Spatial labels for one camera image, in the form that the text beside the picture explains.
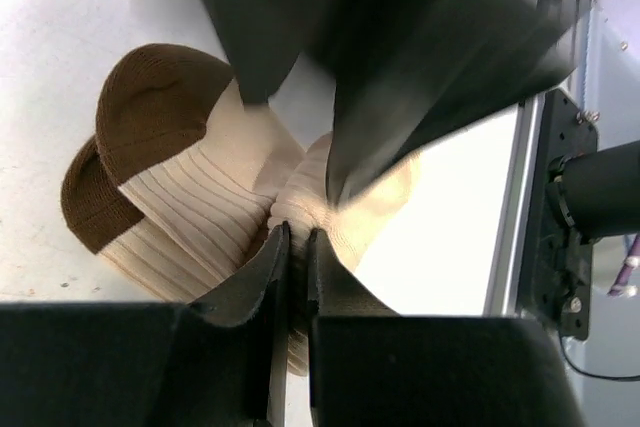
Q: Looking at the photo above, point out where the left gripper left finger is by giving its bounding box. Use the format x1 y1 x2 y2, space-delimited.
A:
1 225 290 426

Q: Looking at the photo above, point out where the cream and brown striped sock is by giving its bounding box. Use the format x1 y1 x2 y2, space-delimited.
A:
60 44 422 377

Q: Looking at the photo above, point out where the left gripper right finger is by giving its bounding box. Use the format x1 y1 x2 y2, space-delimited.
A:
308 230 584 426

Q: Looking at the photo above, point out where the aluminium mounting rail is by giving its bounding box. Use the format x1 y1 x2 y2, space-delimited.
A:
483 0 593 316

